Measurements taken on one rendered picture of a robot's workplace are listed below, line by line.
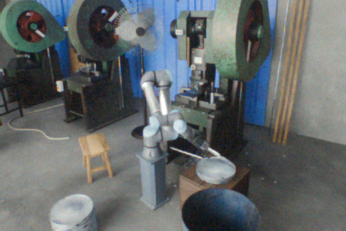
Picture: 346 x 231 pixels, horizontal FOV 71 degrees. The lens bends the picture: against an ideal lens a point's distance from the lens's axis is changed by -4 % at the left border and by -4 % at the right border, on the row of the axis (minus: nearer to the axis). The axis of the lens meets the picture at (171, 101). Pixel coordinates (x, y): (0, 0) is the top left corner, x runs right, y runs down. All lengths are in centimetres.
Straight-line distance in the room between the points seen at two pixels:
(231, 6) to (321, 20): 158
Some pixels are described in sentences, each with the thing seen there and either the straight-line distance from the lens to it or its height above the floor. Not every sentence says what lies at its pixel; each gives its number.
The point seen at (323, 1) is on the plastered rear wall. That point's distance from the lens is 326.
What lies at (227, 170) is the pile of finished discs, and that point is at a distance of 196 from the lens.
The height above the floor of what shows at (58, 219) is 24.
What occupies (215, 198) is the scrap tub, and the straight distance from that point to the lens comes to 168.
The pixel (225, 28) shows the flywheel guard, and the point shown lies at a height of 137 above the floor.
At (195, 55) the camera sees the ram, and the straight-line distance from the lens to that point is 235.
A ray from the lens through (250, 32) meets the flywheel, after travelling 213.
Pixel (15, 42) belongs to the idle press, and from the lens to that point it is 453.
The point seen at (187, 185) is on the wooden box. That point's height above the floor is 29.
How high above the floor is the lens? 150
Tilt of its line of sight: 20 degrees down
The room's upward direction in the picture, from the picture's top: 1 degrees counter-clockwise
